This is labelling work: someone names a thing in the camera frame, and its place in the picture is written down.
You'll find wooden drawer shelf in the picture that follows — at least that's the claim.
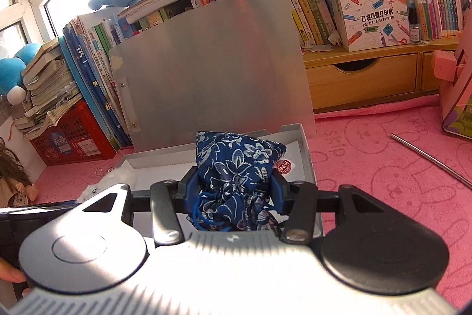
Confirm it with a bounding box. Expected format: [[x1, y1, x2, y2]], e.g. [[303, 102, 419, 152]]
[[302, 41, 461, 115]]

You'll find grey lidded cardboard box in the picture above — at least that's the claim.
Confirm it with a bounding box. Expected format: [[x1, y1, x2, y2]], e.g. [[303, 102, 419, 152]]
[[79, 0, 325, 240]]

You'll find red plastic crate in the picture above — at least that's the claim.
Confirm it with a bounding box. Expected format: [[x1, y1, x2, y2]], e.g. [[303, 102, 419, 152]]
[[29, 99, 119, 167]]

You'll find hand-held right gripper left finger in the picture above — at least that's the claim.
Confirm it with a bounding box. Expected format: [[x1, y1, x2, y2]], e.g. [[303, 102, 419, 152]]
[[79, 166, 201, 249]]

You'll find small glass bottle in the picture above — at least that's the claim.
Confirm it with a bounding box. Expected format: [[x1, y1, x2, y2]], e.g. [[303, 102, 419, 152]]
[[407, 7, 422, 44]]

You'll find pink rabbit print blanket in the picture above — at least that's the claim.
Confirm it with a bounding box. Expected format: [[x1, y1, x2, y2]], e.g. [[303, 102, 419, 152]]
[[37, 95, 472, 315]]

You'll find stack of worn books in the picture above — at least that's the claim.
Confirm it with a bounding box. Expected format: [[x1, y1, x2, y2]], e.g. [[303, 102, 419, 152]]
[[9, 38, 84, 141]]

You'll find blue floral drawstring pouch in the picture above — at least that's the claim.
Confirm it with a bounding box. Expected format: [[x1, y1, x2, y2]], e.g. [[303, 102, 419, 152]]
[[186, 131, 287, 236]]

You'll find pink plastic object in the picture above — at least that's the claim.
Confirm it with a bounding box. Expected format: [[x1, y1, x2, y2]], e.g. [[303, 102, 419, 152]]
[[431, 28, 472, 143]]

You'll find white fluffy plush toy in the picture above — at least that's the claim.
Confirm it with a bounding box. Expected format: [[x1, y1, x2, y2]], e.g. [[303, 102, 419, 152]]
[[79, 171, 127, 202]]

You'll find brown haired doll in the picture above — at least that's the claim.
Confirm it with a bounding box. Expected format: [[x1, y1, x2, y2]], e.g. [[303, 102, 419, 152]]
[[0, 138, 40, 208]]

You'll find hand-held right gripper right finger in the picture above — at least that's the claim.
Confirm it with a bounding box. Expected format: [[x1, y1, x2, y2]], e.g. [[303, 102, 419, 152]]
[[271, 171, 388, 246]]

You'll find blue white cat plush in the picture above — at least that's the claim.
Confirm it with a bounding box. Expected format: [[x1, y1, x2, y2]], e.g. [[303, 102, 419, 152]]
[[0, 43, 43, 106]]

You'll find person's left hand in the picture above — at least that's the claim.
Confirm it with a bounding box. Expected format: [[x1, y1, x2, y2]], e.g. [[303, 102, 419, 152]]
[[0, 257, 33, 298]]

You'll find white label printer carton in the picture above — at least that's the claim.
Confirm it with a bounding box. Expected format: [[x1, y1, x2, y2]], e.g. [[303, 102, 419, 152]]
[[329, 0, 412, 53]]

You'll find thin metal rod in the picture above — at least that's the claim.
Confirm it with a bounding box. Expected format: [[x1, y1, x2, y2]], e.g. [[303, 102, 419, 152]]
[[391, 133, 472, 190]]

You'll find white grid board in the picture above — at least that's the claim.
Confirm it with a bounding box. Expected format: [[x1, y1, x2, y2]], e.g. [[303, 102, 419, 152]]
[[0, 97, 15, 153]]

